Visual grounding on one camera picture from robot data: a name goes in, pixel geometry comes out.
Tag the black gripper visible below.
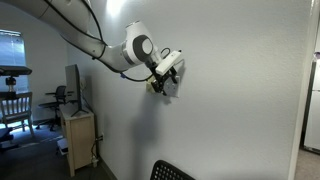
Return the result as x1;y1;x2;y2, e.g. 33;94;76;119
148;63;179;97

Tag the black mesh chair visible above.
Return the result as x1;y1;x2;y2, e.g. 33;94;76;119
149;159;198;180

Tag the flat screen monitor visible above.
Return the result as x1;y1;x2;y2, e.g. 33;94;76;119
64;63;90;118

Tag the light wooden cabinet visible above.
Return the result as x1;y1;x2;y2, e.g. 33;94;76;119
59;104;98;178

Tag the black office swivel chair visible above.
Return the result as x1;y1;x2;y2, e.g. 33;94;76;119
35;85;68;132

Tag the white refrigerator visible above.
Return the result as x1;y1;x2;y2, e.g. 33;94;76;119
302;59;320;155

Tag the white wooden slat chair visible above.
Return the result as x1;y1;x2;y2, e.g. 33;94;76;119
0;91;36;138

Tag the window blind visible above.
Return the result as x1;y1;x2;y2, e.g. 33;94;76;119
0;29;28;94

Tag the black stand base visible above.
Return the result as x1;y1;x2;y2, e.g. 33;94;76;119
0;127;20;152

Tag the wall light switch plate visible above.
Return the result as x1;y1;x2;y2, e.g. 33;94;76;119
145;75;182;99

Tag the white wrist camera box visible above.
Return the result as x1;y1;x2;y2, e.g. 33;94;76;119
155;49;184;76

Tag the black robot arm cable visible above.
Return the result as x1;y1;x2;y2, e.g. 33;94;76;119
44;0;173;83

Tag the black power cord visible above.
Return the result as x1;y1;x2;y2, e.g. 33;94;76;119
90;132;104;168

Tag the black camera on tripod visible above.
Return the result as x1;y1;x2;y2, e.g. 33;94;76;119
0;65;33;93

